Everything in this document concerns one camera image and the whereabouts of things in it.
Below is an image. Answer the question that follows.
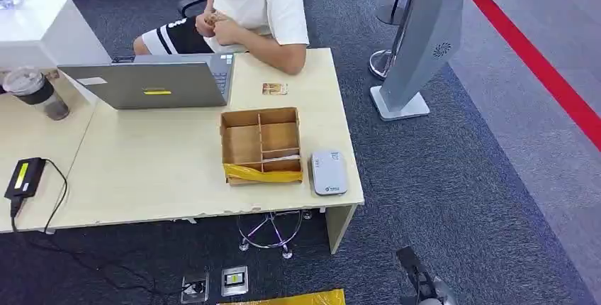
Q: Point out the black floor cable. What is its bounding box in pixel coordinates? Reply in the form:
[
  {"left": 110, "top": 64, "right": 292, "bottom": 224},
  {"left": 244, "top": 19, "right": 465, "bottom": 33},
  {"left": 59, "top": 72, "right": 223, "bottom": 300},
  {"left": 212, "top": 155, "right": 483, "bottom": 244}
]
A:
[{"left": 11, "top": 227, "right": 198, "bottom": 296}]

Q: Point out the pale wooden desk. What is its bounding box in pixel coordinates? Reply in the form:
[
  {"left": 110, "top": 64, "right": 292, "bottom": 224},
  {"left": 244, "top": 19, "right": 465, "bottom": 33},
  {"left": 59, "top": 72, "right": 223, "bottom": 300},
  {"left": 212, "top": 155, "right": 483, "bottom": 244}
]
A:
[{"left": 44, "top": 48, "right": 366, "bottom": 255}]

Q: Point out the yellow plastic sheet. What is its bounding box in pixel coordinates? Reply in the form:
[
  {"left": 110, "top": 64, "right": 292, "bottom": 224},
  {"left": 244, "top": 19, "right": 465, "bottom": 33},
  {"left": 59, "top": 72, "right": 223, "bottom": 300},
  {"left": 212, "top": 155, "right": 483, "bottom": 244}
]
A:
[{"left": 216, "top": 288, "right": 347, "bottom": 305}]

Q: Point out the steel floor socket with plug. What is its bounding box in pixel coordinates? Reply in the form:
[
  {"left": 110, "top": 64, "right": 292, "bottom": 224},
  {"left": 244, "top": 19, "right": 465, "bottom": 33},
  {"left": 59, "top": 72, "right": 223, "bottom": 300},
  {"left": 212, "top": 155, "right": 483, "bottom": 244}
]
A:
[{"left": 180, "top": 272, "right": 210, "bottom": 305}]

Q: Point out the black power adapter yellow label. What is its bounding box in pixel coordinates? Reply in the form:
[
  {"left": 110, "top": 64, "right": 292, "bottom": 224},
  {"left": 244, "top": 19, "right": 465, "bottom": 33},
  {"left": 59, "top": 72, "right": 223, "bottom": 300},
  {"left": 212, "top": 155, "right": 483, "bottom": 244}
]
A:
[{"left": 4, "top": 156, "right": 47, "bottom": 201}]

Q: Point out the chrome chair base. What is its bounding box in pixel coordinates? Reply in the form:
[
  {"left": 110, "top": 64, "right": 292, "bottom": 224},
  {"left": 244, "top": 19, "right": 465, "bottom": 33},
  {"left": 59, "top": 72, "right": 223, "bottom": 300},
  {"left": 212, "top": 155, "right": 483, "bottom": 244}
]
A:
[{"left": 236, "top": 209, "right": 314, "bottom": 260}]

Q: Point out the white card reader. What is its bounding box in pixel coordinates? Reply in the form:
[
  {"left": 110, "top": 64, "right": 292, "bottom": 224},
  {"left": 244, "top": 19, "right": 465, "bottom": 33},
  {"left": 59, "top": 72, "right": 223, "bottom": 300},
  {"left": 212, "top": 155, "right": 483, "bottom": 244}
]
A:
[{"left": 309, "top": 149, "right": 349, "bottom": 197}]

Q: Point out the wooden card box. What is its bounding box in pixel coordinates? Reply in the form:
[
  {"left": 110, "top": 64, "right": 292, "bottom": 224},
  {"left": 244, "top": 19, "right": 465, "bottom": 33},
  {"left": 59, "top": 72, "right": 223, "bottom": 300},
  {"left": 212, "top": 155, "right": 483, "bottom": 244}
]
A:
[{"left": 219, "top": 106, "right": 305, "bottom": 187}]

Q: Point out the pale side desk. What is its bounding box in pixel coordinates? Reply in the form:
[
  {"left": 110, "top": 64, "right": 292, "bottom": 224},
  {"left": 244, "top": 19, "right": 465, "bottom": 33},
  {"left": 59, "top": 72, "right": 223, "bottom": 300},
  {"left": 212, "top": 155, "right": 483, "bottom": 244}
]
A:
[{"left": 0, "top": 68, "right": 99, "bottom": 234}]

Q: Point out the printed card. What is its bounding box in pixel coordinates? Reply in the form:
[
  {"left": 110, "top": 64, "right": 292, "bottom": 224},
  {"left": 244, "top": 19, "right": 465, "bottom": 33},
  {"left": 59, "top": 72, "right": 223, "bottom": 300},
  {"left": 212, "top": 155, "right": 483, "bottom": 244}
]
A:
[{"left": 261, "top": 82, "right": 289, "bottom": 96}]

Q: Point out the plastic iced drink cup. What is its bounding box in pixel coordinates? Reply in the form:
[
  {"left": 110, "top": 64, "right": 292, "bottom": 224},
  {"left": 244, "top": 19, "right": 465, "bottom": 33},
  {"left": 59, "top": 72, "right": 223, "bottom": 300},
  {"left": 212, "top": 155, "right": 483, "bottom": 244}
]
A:
[{"left": 1, "top": 66, "right": 71, "bottom": 122}]

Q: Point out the white cabinet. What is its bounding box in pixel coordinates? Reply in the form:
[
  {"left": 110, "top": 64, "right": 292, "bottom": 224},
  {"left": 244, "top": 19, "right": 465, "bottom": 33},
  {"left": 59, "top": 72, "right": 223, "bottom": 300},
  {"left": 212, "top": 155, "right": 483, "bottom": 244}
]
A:
[{"left": 0, "top": 0, "right": 112, "bottom": 72}]

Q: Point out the person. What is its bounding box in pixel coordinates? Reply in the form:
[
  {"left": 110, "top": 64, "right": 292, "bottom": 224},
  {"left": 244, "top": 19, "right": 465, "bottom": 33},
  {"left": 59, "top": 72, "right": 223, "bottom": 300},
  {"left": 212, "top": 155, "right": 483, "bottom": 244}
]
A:
[{"left": 133, "top": 0, "right": 311, "bottom": 77}]

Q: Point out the chrome stanchion post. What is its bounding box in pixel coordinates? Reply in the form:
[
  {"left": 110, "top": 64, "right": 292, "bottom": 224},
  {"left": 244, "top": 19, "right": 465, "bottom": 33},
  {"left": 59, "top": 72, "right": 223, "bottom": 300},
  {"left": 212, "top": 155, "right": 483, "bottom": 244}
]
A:
[{"left": 368, "top": 0, "right": 425, "bottom": 81}]

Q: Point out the black adapter cable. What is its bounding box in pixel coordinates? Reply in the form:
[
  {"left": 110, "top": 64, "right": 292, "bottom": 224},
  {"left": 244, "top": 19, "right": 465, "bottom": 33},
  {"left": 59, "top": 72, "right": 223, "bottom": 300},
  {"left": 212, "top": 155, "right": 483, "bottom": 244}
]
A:
[{"left": 9, "top": 158, "right": 69, "bottom": 235}]

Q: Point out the grey laptop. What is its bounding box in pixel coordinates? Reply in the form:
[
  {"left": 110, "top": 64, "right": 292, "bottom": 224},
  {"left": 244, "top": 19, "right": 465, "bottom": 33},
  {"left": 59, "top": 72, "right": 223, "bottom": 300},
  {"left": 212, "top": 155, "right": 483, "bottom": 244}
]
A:
[{"left": 57, "top": 52, "right": 236, "bottom": 111}]

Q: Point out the black office chair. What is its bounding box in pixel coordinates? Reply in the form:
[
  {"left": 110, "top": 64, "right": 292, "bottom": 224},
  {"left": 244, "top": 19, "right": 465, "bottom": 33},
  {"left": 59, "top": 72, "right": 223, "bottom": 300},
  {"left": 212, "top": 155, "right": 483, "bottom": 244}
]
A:
[{"left": 176, "top": 0, "right": 210, "bottom": 18}]

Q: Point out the grey kiosk stand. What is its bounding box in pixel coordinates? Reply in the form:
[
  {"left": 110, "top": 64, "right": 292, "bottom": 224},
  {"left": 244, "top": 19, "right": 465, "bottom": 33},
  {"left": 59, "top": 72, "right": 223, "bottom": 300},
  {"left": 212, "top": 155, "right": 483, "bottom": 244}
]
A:
[{"left": 369, "top": 0, "right": 502, "bottom": 122}]

